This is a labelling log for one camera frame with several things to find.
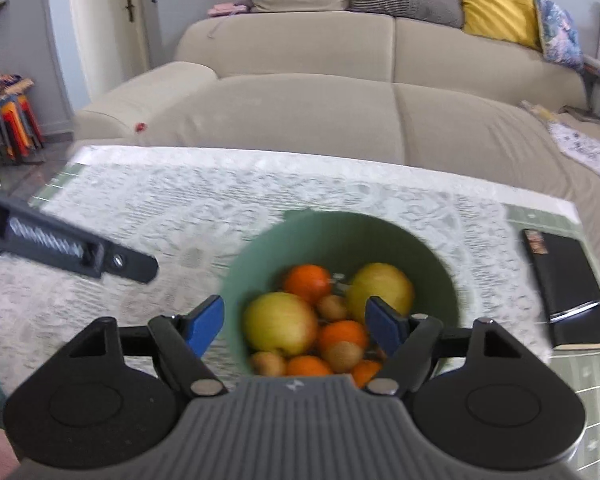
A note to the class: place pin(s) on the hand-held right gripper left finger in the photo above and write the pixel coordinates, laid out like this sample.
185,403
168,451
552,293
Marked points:
207,322

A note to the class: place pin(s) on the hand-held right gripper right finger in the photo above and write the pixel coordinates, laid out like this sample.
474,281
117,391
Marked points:
380,325

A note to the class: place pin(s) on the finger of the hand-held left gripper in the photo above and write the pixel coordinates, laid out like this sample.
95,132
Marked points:
130,265

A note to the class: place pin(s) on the orange tangerine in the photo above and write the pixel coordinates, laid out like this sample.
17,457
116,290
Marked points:
307,366
367,371
342,334
307,282

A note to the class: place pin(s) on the brown longan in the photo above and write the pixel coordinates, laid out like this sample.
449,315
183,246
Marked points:
332,307
267,363
342,355

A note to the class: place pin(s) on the green colander bowl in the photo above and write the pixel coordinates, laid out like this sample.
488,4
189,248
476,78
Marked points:
330,235

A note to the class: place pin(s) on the yellow-green pear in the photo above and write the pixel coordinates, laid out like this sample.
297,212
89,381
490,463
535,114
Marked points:
280,325
382,285

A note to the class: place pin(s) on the white lace tablecloth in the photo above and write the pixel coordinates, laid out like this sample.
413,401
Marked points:
180,200

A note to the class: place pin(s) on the stack of colourful stools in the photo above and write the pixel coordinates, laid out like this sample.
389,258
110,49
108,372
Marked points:
20,127

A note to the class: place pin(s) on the black notebook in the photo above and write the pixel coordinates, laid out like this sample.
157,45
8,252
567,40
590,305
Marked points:
565,270

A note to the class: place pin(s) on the cluttered shelf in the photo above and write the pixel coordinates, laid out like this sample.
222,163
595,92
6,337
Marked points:
2,85

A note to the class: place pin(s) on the white door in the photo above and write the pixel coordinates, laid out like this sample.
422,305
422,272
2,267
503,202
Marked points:
105,35

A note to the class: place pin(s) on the beige sofa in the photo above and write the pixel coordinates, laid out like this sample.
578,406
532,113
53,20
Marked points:
305,100

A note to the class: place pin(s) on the printed white paper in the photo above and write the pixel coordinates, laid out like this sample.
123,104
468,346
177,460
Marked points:
585,147

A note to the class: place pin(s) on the pink cloth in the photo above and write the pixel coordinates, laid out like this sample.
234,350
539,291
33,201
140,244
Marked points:
227,9

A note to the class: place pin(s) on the blue floral cushion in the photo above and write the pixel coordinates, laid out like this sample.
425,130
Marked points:
560,30

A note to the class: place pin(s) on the yellow cushion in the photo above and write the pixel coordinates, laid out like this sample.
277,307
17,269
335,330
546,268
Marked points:
500,0

